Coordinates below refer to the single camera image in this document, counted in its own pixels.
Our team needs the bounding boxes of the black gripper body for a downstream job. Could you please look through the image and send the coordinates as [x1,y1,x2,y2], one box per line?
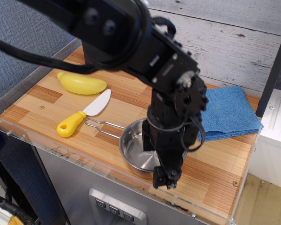
[142,121,199,180]

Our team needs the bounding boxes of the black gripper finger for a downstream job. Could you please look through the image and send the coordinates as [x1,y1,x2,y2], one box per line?
[142,127,155,151]
[153,166,178,189]

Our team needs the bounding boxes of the small stainless steel pan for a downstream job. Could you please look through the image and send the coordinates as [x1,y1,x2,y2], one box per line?
[84,118,180,179]

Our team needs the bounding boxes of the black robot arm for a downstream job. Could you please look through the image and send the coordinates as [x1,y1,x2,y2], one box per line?
[0,0,208,189]

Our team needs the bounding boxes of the silver button panel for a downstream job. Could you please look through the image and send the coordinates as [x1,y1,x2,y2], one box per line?
[89,188,147,225]

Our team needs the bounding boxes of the folded blue cloth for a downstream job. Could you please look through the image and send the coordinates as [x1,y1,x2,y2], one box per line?
[202,86,264,141]

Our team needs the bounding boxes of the stainless steel cabinet front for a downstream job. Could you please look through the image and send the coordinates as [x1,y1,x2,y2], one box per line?
[36,146,209,225]

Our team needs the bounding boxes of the yellow toy banana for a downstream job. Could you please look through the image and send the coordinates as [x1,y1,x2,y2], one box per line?
[57,72,107,95]

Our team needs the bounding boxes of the white side cabinet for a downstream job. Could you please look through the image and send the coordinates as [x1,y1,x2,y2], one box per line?
[248,89,281,187]

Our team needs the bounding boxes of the clear acrylic table guard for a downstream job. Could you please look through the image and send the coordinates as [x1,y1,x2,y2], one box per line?
[0,106,257,225]

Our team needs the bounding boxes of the yellow object bottom left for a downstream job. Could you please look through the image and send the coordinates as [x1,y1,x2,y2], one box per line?
[8,216,23,225]

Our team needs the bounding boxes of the toy knife yellow handle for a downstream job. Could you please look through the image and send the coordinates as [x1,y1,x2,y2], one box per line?
[56,89,112,138]

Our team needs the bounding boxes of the dark metal post right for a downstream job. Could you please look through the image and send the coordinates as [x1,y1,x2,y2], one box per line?
[256,44,281,118]

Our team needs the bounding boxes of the black braided cable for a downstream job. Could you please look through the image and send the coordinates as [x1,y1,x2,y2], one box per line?
[0,200,36,225]

